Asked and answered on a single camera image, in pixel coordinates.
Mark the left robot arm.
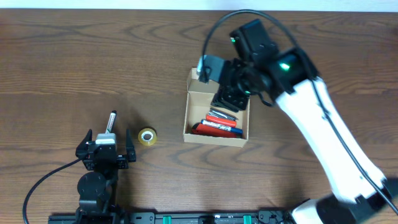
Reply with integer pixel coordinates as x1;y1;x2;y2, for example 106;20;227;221
74;130;136;224

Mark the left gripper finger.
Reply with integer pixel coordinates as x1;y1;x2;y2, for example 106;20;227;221
78;129;93;149
126;129;135;156

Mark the left black cable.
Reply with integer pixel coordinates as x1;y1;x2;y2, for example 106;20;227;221
22;157;85;224

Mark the red utility knife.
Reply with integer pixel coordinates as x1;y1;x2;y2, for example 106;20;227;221
192;123;237;138

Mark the black cable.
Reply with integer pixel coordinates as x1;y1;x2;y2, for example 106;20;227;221
22;157;85;224
198;9;398;215

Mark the blue marker pen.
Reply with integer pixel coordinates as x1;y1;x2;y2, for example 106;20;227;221
201;119;243;134

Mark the yellow tape roll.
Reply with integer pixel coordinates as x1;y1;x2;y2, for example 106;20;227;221
138;128;157;146

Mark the right black cable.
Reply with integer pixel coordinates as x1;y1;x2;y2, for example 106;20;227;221
198;9;398;215

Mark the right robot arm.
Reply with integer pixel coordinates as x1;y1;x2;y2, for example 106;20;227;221
198;20;397;223

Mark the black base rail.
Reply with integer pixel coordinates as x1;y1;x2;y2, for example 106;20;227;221
48;210;294;224

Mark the open cardboard box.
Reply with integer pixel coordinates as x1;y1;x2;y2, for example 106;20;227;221
183;68;250;147

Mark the black marker pen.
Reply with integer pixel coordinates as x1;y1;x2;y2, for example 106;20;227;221
105;110;117;134

